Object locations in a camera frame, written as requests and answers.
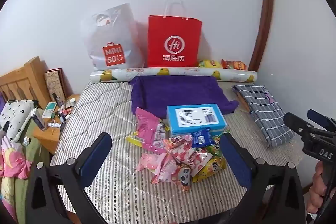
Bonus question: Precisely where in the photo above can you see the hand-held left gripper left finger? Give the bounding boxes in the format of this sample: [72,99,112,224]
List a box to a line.
[26,132,113,224]

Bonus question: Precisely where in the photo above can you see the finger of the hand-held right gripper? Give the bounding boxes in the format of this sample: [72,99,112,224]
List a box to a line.
[283,112,321,143]
[307,109,336,133]

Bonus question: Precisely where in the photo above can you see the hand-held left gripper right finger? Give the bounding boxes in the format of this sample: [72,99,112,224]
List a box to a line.
[219,132,306,224]

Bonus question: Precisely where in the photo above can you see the green triangular snack packet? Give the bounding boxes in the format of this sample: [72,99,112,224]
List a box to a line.
[207,136,224,159]

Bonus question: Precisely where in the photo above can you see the yellow triangular snack packet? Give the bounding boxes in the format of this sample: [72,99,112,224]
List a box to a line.
[194,157,227,183]

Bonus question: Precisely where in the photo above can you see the red snack packet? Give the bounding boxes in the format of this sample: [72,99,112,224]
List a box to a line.
[180,148,214,174]

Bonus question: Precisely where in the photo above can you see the blue snack packet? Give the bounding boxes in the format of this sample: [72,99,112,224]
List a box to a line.
[191,128,217,148]

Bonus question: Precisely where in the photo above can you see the small pink candy packet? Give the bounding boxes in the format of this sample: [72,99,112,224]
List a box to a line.
[136,153,164,172]

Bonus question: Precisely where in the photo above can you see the pink panda print snack packet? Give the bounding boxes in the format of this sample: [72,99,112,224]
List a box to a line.
[151,154,194,193]

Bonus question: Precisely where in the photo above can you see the white strawberry print snack packet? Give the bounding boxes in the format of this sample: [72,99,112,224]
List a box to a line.
[164,135,193,159]

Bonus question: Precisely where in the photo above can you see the blue tissue box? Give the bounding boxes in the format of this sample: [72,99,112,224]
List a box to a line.
[167,104,227,137]

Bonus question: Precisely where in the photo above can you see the large pink snack packet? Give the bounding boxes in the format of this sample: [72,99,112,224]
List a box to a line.
[135,107,168,154]

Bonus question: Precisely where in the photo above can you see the person's right hand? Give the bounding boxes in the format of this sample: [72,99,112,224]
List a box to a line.
[307,161,327,214]

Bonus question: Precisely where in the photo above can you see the grey plaid fabric bag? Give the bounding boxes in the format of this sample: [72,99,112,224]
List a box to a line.
[232,84,297,149]

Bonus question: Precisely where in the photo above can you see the wooden nightstand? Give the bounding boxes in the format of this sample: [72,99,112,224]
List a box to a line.
[33,94,81,155]

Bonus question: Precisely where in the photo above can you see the striped mattress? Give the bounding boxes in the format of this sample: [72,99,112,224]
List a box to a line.
[50,80,305,223]

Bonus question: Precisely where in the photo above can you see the green blanket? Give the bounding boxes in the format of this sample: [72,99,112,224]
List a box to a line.
[0,119,51,224]

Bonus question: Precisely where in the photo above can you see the green white box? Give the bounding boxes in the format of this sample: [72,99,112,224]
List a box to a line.
[42,102,57,118]

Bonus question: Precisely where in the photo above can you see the dark blue white box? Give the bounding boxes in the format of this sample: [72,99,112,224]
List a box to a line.
[30,108,48,131]

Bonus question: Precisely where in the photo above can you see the pink yellow cloth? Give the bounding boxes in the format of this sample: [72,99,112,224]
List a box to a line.
[0,136,32,179]

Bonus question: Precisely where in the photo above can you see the patterned notebook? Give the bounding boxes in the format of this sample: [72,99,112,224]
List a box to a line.
[44,68,74,104]

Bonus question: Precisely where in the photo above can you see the orange chip bag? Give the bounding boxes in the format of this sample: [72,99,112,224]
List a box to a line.
[221,59,248,70]

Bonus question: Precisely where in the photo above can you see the white dotted pillow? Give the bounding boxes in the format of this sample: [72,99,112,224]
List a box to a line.
[0,99,39,142]

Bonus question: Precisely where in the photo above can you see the purple towel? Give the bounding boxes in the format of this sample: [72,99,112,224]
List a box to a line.
[129,76,239,119]

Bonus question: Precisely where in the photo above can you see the yellow chip bag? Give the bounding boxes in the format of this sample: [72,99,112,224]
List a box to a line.
[197,59,223,68]

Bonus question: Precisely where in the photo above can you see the fruit print paper roll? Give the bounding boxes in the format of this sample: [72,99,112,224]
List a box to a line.
[90,68,258,83]

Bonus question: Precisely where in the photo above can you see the wooden headboard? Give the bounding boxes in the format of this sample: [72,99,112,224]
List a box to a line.
[0,56,51,109]

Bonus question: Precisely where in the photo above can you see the white plastic shopping bag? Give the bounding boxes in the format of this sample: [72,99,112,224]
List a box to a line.
[81,3,145,71]

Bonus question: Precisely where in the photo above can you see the red paper bag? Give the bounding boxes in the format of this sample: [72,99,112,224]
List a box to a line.
[147,0,202,67]

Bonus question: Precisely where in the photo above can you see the brown wooden door frame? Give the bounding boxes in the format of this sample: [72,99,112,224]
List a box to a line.
[248,0,275,72]

